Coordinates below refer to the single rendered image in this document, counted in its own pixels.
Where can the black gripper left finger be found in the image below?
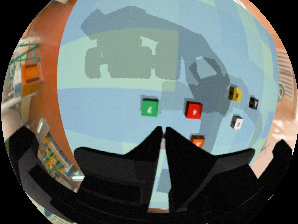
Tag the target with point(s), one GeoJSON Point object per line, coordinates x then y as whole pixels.
{"type": "Point", "coordinates": [137, 167]}

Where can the orange block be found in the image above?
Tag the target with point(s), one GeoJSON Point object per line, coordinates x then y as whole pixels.
{"type": "Point", "coordinates": [198, 140]}

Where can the red block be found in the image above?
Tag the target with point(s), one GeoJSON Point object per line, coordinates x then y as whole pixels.
{"type": "Point", "coordinates": [193, 110]}

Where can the green block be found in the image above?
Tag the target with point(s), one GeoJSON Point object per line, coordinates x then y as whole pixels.
{"type": "Point", "coordinates": [149, 108]}

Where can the yellow block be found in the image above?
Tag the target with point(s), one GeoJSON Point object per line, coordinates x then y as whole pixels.
{"type": "Point", "coordinates": [235, 94]}

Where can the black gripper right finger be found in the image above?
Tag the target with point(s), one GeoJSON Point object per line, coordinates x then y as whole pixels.
{"type": "Point", "coordinates": [191, 168]}

